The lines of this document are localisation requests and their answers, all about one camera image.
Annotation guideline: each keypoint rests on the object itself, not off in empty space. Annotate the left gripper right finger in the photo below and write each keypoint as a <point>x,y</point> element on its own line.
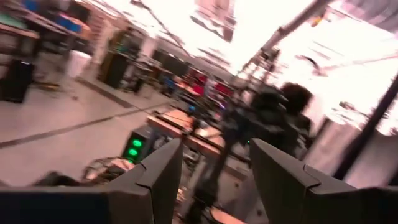
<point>289,193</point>

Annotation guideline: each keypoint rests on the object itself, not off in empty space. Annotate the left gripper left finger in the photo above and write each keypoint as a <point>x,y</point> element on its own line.
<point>155,186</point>

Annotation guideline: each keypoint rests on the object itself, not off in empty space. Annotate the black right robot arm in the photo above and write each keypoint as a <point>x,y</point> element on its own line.
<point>214,174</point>

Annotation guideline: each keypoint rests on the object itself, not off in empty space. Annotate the black box with green lights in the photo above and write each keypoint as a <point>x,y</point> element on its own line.
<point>136,146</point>

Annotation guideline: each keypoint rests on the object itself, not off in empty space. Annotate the wooden background table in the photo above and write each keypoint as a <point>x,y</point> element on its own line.
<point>174,121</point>

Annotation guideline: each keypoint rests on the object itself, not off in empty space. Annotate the person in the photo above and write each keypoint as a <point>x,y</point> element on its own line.
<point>295,99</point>

